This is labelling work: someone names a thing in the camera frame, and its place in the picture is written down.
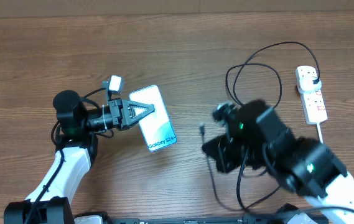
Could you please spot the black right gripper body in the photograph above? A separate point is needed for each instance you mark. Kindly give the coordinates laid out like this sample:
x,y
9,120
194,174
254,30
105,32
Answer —
x,y
232,149

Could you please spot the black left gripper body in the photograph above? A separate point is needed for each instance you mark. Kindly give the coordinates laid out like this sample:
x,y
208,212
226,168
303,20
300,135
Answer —
x,y
116,106

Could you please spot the Samsung Galaxy smartphone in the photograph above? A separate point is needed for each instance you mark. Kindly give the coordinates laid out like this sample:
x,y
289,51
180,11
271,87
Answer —
x,y
156,127

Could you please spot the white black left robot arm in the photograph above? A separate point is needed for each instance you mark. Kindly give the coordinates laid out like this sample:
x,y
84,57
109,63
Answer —
x,y
75,136

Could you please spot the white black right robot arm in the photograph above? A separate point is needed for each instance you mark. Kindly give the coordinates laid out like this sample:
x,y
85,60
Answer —
x,y
306,167

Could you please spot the white charger plug adapter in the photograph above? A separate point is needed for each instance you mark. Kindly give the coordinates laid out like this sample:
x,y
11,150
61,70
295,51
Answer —
x,y
307,85

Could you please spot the white power strip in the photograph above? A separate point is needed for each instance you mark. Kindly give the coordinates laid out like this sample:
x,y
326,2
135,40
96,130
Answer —
x,y
313,103

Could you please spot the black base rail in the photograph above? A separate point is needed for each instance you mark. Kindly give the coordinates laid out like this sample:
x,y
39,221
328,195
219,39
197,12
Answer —
x,y
179,221

